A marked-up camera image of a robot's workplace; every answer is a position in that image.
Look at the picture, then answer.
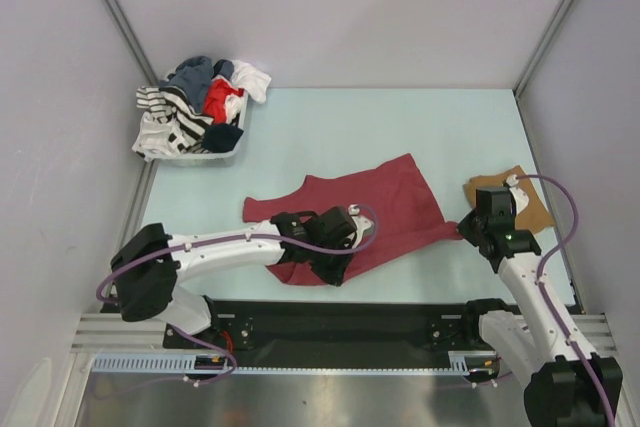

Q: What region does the tan tank top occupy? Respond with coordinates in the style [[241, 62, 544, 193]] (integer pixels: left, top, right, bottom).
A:
[[463, 165, 554, 234]]

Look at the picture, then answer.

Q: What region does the slotted cable duct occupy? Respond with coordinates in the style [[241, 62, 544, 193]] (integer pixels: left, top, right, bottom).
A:
[[91, 351, 499, 377]]

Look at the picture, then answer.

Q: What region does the striped garment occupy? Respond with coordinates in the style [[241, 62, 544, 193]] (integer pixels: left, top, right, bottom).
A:
[[132, 86, 214, 161]]

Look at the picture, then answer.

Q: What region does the blue grey garment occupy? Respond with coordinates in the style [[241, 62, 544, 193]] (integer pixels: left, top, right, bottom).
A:
[[159, 56, 235, 113]]

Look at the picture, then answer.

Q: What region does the white laundry basket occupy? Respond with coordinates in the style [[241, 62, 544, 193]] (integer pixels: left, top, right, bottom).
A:
[[147, 92, 249, 165]]

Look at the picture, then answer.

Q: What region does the maroon garment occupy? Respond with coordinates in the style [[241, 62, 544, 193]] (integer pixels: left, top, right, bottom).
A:
[[242, 152, 462, 288]]

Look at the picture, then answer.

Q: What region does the purple cable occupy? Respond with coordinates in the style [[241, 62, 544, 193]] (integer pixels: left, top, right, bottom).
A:
[[95, 203, 378, 389], [469, 173, 617, 427]]

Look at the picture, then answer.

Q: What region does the black garment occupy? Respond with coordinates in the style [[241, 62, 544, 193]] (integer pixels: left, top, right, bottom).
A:
[[201, 124, 244, 154]]

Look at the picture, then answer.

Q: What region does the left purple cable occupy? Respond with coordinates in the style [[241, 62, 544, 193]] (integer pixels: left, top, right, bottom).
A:
[[95, 203, 378, 389]]

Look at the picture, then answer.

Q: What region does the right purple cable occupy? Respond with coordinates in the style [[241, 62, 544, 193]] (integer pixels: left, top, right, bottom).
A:
[[469, 173, 617, 427]]

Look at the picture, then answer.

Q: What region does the red garment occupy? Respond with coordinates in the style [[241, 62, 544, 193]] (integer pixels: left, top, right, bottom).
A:
[[202, 76, 245, 124]]

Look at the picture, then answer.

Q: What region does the white garment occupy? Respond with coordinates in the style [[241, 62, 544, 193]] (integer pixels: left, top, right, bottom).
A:
[[231, 60, 272, 104]]

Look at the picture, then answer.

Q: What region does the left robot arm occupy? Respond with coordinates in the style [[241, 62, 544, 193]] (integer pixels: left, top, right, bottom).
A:
[[104, 204, 378, 347]]

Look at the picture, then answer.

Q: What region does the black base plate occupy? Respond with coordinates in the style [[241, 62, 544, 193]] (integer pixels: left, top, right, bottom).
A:
[[100, 297, 511, 369]]

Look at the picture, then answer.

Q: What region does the aluminium rail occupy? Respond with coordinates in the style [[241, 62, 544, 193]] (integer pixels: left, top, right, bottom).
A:
[[71, 313, 165, 352]]

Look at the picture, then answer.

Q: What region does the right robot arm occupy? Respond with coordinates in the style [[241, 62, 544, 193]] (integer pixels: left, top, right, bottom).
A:
[[457, 174, 623, 426]]

